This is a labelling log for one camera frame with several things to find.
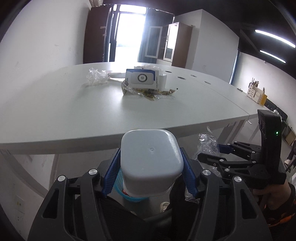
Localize blue plastic waste basket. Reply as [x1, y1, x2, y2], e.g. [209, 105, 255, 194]
[113, 169, 148, 203]

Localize dark brown wardrobe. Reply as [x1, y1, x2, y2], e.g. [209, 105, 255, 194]
[83, 5, 110, 64]

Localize yellow patterned clear wrapper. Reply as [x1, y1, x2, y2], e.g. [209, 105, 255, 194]
[121, 80, 178, 101]

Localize clear printed plastic sleeve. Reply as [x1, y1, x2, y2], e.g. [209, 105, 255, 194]
[84, 68, 125, 87]

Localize dark blue curtain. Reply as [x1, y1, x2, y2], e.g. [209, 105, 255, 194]
[138, 8, 174, 63]

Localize right white shoe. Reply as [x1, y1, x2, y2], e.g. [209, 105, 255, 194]
[159, 201, 170, 213]

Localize white knotted plastic bag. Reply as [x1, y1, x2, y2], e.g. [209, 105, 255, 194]
[134, 64, 163, 75]

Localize white plastic cup container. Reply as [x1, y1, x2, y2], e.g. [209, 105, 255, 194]
[120, 129, 184, 197]

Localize clear plastic wrap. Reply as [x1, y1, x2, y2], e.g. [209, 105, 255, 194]
[193, 126, 220, 160]

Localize brown glass-door cabinet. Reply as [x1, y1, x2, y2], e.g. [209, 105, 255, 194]
[157, 22, 193, 68]

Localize person's right hand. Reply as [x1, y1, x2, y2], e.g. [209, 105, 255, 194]
[252, 180, 292, 210]

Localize wall socket panel row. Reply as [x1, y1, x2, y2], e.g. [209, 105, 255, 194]
[14, 195, 26, 214]

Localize white blue HP box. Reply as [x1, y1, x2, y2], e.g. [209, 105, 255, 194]
[125, 69, 159, 90]

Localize ceiling light strip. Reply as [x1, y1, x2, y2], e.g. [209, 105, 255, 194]
[260, 50, 286, 64]
[255, 29, 295, 48]

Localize white desk organizer with pens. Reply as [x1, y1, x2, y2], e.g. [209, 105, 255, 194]
[247, 78, 267, 106]

